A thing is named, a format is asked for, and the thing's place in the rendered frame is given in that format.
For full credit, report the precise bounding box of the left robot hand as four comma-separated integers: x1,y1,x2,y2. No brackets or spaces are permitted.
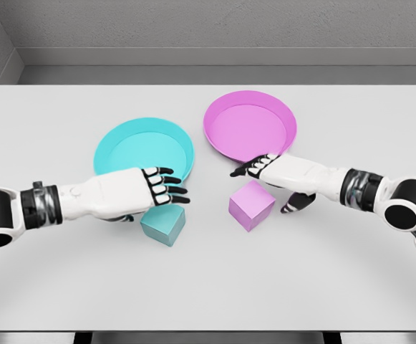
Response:
92,165,191,224

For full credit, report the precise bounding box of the pink round plate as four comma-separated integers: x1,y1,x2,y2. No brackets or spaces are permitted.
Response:
203,90,298,167

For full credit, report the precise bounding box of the pink cube block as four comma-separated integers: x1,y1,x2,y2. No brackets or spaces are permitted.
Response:
228,179,276,233

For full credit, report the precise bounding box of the cyan round plate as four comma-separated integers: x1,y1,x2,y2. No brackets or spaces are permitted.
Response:
92,117,196,186

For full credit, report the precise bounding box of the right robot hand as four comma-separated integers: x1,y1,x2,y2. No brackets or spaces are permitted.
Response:
229,153,319,215

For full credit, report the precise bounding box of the cyan cube block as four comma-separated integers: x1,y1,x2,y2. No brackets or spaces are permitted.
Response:
140,205,187,247

